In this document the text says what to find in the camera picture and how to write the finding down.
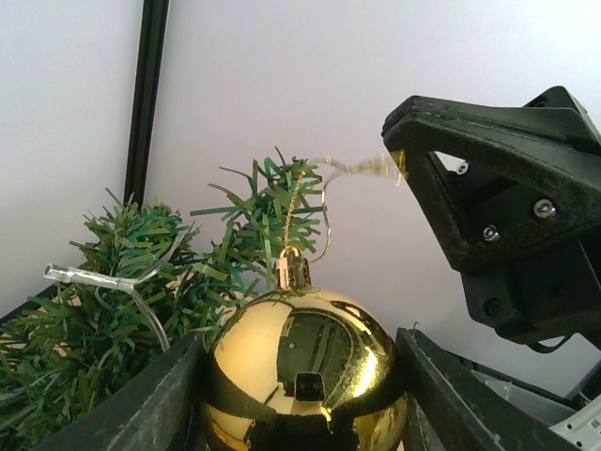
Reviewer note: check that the small green christmas tree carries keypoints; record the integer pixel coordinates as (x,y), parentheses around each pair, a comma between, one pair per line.
(68,352)

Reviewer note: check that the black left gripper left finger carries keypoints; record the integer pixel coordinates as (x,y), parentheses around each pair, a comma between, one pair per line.
(157,410)

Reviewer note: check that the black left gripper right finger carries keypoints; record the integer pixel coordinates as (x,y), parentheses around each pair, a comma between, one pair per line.
(464,413)

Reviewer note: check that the gold bauble ornament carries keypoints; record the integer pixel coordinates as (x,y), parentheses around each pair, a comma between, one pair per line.
(303,367)

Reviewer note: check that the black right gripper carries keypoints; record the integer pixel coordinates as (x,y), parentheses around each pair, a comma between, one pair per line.
(518,187)

